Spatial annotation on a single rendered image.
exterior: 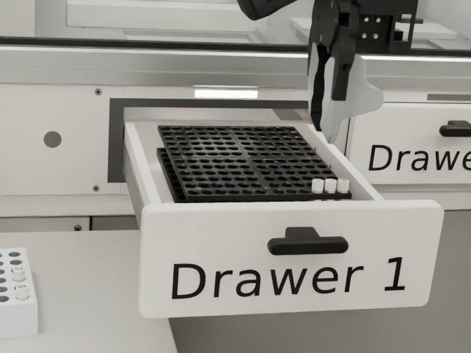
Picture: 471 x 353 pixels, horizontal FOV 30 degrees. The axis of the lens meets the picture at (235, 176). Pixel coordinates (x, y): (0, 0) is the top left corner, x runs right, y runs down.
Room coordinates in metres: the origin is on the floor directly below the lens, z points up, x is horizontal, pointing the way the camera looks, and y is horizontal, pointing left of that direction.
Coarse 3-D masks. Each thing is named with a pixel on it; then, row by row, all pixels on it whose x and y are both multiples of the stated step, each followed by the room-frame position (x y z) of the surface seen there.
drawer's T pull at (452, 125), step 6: (450, 120) 1.12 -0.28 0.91; (456, 120) 1.12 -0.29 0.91; (462, 120) 1.13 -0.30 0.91; (444, 126) 1.09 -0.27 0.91; (450, 126) 1.09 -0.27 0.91; (456, 126) 1.10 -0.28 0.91; (462, 126) 1.10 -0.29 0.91; (468, 126) 1.10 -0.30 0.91; (444, 132) 1.09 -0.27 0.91; (450, 132) 1.09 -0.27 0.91; (456, 132) 1.09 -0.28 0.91; (462, 132) 1.09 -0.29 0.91; (468, 132) 1.09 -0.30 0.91
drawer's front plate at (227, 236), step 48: (144, 240) 0.71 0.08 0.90; (192, 240) 0.72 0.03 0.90; (240, 240) 0.73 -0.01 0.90; (384, 240) 0.76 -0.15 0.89; (432, 240) 0.78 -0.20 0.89; (144, 288) 0.71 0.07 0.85; (192, 288) 0.72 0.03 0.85; (288, 288) 0.74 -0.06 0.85; (336, 288) 0.75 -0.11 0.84; (384, 288) 0.77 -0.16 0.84
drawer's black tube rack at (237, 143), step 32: (160, 128) 1.02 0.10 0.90; (192, 128) 1.03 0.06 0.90; (224, 128) 1.04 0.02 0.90; (256, 128) 1.06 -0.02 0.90; (288, 128) 1.07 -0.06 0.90; (160, 160) 1.00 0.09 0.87; (192, 160) 0.92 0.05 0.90; (224, 160) 0.93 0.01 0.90; (256, 160) 0.94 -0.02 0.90; (288, 160) 0.95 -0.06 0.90; (320, 160) 0.96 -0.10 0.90
